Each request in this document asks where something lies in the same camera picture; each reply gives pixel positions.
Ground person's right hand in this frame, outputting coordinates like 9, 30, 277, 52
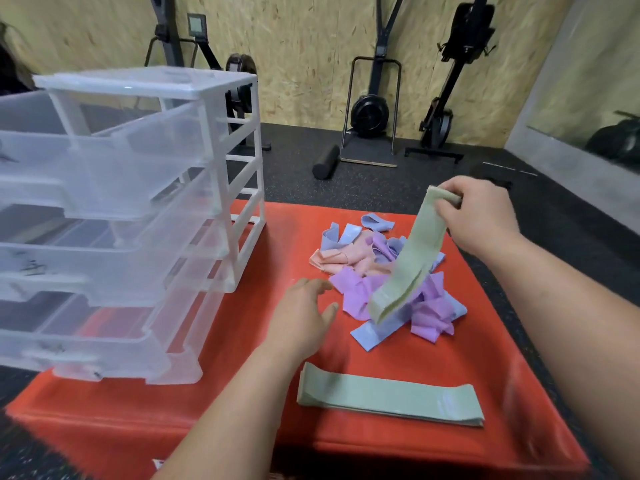
433, 175, 527, 265

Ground person's left hand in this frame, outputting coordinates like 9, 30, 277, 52
263, 278, 340, 367

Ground pile of mixed resistance bands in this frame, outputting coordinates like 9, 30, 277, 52
308, 213, 469, 353

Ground green band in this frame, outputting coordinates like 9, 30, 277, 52
367, 185, 463, 325

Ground stack of green bands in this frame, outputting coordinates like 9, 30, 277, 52
297, 362, 486, 428

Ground translucent plastic drawer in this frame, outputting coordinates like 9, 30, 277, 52
0, 274, 236, 381
145, 289, 226, 387
0, 89, 221, 221
0, 194, 233, 308

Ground clear plastic drawer unit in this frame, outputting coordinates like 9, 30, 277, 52
32, 66, 266, 295

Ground person's right forearm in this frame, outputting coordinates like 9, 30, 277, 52
482, 234, 640, 480

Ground person's left forearm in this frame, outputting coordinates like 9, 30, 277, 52
152, 344, 306, 480

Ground black exercise mat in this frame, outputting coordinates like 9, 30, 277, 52
472, 162, 546, 231

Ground red soft plyo box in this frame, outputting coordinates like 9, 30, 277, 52
5, 199, 591, 480

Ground black upright rowing machine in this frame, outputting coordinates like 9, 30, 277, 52
403, 0, 499, 164

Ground black ski machine with stand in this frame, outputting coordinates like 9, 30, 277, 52
339, 0, 407, 169

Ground black foam roller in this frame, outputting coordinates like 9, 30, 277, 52
312, 143, 342, 181

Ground wall mirror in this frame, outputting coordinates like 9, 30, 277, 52
526, 0, 640, 175

